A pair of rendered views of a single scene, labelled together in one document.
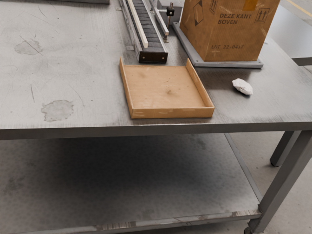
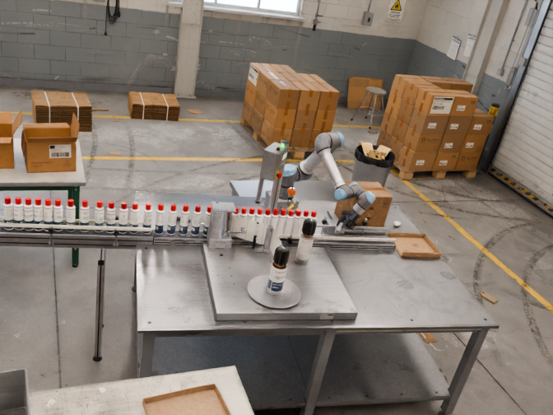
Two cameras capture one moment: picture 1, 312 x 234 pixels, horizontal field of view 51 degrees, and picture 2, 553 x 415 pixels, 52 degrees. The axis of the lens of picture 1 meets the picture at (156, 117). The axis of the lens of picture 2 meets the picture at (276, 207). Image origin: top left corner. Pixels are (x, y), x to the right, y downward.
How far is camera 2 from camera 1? 4.27 m
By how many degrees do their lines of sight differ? 73
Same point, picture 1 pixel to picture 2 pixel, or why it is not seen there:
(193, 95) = (411, 239)
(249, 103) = (406, 226)
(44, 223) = (424, 352)
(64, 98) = (439, 273)
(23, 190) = (406, 362)
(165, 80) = (405, 244)
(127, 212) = not seen: hidden behind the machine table
